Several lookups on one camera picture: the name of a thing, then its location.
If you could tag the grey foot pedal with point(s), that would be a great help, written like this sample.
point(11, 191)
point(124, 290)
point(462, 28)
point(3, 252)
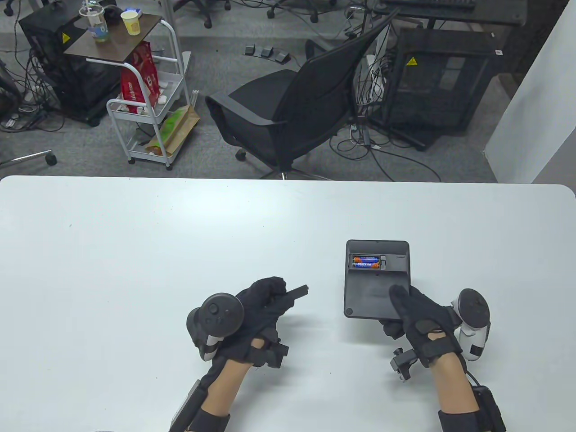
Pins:
point(283, 57)
point(250, 49)
point(267, 51)

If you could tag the black desk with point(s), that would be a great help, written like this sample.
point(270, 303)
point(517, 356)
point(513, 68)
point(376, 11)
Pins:
point(486, 11)

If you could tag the black calculator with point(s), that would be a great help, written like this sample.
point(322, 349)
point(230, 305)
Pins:
point(369, 292)

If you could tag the white power strip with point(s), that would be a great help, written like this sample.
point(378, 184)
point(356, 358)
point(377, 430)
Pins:
point(375, 76)

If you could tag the silver chair leg with caster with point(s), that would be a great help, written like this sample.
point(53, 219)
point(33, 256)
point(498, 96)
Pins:
point(27, 156)

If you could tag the red shopping bag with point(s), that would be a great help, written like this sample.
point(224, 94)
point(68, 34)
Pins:
point(137, 85)

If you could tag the black office chair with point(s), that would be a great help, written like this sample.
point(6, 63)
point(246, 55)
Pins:
point(315, 99)

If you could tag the person's left hand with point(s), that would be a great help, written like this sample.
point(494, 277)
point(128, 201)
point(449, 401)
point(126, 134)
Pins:
point(261, 310)

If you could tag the black forearm box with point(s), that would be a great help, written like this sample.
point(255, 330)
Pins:
point(488, 409)

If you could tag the clear plastic cup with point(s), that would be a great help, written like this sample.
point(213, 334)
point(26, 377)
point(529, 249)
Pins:
point(95, 24)

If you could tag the yellow paper cup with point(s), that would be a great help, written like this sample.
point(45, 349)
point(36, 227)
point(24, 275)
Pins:
point(131, 24)

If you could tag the person's right hand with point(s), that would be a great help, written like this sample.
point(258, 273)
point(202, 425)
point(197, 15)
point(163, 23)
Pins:
point(423, 315)

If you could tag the black battery cover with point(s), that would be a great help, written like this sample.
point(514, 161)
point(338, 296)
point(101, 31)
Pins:
point(299, 291)

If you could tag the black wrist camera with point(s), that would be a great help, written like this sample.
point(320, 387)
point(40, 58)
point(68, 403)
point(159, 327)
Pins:
point(272, 354)
point(403, 363)

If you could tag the black and white hand controller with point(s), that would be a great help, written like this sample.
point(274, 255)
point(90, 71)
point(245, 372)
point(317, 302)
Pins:
point(220, 312)
point(472, 306)

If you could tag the brown and green paper bag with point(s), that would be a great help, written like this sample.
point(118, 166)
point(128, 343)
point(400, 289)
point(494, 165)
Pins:
point(173, 130)

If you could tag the black chair base with casters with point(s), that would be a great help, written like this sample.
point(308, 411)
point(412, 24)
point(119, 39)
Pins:
point(310, 9)
point(204, 11)

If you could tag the white partition panel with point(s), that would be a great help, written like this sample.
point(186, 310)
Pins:
point(535, 112)

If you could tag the small blue box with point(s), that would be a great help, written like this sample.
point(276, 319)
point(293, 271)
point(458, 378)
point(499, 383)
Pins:
point(132, 11)

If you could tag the black computer case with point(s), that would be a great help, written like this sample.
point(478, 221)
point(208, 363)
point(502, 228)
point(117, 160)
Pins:
point(49, 31)
point(432, 81)

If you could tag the black box with white label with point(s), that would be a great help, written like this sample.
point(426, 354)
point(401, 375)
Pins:
point(186, 405)

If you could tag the person's right forearm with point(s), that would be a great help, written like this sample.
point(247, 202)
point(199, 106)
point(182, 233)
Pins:
point(450, 387)

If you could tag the blue and orange battery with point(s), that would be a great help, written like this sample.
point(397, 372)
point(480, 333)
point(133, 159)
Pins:
point(366, 266)
point(366, 259)

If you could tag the white cart with wooden top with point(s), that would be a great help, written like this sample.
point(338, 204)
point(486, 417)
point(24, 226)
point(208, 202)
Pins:
point(112, 45)

